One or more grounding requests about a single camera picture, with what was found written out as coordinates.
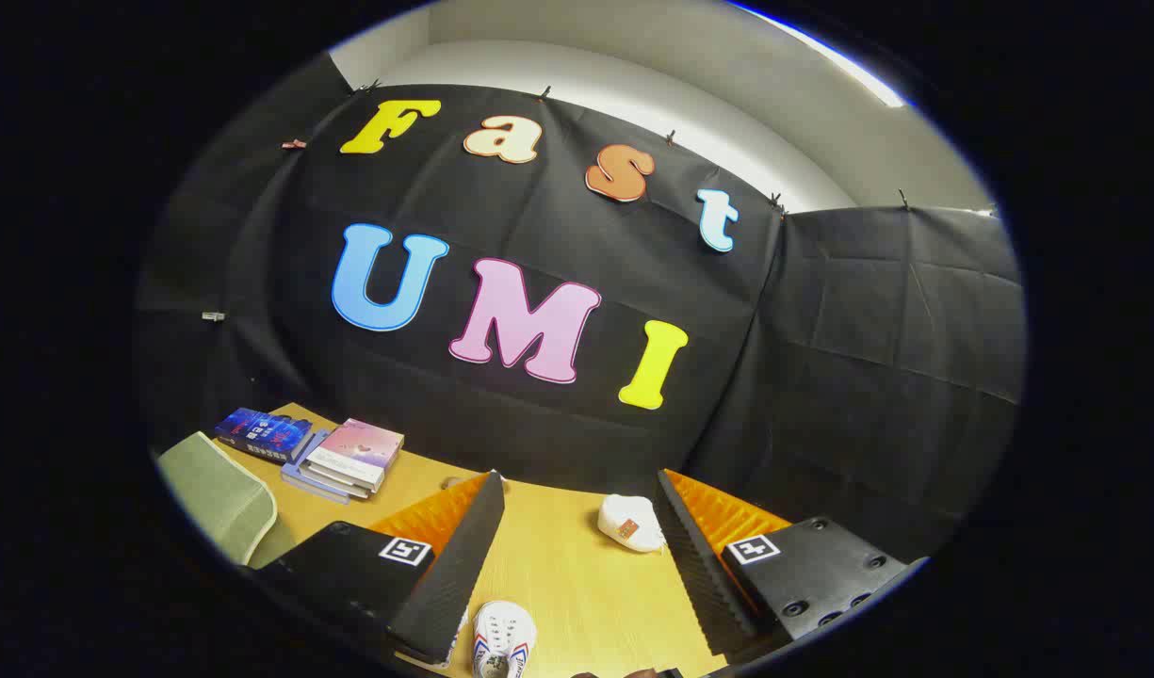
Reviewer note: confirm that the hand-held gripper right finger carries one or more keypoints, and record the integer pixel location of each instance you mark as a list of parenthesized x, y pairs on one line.
[(704, 574)]

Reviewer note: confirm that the grey paperback book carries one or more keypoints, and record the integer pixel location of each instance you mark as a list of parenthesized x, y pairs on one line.
[(336, 482)]

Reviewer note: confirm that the pale blue book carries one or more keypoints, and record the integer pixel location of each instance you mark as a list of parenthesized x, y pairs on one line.
[(308, 485)]

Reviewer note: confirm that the dark blue book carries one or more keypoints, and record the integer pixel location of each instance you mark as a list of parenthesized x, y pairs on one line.
[(261, 433)]

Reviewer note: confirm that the pink cover book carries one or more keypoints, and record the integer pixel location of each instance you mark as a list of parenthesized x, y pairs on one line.
[(360, 447)]

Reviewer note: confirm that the beige fabric storage box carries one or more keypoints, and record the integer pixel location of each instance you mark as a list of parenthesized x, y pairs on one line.
[(214, 490)]

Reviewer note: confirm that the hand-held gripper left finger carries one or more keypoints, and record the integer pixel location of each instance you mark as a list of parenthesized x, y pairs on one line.
[(449, 584)]

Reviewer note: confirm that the brown plush toy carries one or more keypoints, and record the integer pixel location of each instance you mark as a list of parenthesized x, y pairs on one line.
[(451, 482)]

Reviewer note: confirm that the black backdrop cloth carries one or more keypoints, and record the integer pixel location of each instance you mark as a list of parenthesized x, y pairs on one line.
[(850, 358)]

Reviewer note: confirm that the white plush toy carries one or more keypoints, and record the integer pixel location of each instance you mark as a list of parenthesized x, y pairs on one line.
[(628, 523)]

